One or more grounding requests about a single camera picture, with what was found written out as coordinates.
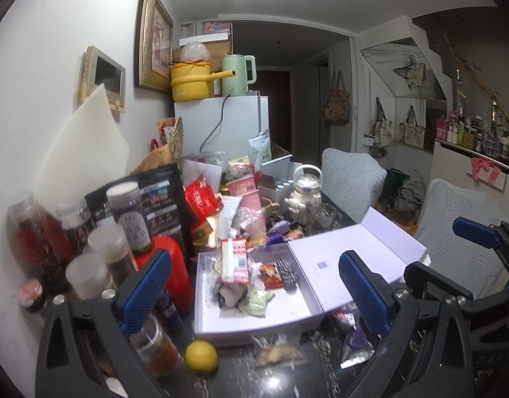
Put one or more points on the row of cosmetic bottles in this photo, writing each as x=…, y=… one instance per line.
x=474, y=132

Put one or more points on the grey leaf-pattern chair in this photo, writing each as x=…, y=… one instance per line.
x=350, y=178
x=453, y=211

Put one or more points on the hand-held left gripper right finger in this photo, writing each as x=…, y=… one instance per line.
x=362, y=290

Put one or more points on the wall intercom panel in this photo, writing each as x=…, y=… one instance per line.
x=105, y=76

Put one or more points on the purple candy packet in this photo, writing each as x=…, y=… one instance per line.
x=356, y=338

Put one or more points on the flat white box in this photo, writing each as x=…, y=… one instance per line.
x=204, y=39

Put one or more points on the blue bottle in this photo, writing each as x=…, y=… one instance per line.
x=170, y=309

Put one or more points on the black white striped cloth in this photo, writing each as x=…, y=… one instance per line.
x=288, y=274

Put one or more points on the brown mug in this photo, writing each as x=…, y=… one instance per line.
x=270, y=208

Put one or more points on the purple wrapped candy pouch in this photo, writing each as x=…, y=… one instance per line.
x=279, y=232

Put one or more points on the grey backpack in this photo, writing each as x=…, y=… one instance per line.
x=410, y=190

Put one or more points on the star-shaped hanging bag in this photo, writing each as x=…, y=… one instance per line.
x=414, y=72

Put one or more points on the dark wooden door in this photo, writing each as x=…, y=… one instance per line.
x=275, y=107

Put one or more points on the white gift box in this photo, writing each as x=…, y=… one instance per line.
x=362, y=236

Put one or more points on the red snack bag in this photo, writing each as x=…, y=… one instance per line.
x=202, y=199

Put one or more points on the clear bag of snacks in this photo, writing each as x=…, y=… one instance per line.
x=279, y=350

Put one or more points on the pink rubber gloves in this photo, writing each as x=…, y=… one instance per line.
x=484, y=168

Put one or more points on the white-lidded clear jar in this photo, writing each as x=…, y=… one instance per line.
x=88, y=275

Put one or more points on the green electric kettle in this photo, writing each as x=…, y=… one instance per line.
x=236, y=76

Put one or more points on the red white snack packet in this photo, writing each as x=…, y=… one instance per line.
x=234, y=261

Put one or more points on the white tote bag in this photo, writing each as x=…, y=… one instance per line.
x=412, y=130
x=381, y=130

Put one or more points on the bamboo pole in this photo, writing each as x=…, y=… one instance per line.
x=482, y=85

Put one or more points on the green tea pouch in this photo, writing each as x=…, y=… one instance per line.
x=260, y=149

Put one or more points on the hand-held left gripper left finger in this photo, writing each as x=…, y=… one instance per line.
x=146, y=286

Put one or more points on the black printed box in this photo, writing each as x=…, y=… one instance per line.
x=159, y=203

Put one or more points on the pale open carton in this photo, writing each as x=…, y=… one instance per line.
x=279, y=166

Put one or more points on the green bag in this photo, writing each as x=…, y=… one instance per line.
x=393, y=180

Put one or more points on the yellow lemon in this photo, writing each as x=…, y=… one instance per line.
x=200, y=355

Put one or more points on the small red snack packet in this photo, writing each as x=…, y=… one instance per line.
x=271, y=275

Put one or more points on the small pink jar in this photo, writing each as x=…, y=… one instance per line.
x=30, y=294

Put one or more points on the white fridge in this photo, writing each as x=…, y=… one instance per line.
x=242, y=120

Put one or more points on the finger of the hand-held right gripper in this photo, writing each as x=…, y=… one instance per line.
x=428, y=275
x=474, y=232

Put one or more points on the red canister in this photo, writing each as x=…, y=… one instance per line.
x=175, y=273

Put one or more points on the clear glass cup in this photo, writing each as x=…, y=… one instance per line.
x=325, y=215

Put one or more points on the glass jar orange contents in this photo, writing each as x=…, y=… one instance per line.
x=161, y=348

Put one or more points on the yellow pot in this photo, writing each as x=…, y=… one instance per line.
x=190, y=83

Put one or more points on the clear jar red contents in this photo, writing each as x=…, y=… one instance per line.
x=34, y=236

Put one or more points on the brown patterned tote bag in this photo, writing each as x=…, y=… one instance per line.
x=336, y=105

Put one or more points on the clear plastic bag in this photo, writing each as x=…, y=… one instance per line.
x=194, y=52

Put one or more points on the gold framed picture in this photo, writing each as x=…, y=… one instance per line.
x=157, y=37

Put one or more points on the white paper sheet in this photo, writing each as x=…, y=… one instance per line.
x=204, y=174

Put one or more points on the cardboard box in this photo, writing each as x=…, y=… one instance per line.
x=219, y=52

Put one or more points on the green snack packet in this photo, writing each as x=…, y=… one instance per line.
x=256, y=302

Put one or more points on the clear jar dark contents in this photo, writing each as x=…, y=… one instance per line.
x=78, y=222

